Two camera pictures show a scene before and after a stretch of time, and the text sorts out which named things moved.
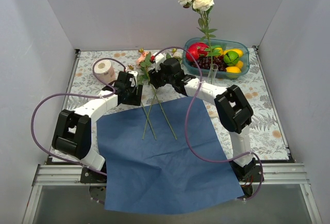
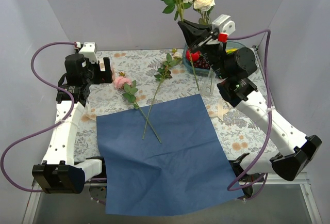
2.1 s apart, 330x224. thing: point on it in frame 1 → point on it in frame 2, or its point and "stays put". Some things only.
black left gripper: (134, 96) → (102, 70)
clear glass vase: (212, 74) stays put
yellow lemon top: (240, 52) stays put
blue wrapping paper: (150, 168) stays put
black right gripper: (157, 78) → (206, 39)
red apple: (193, 50) stays put
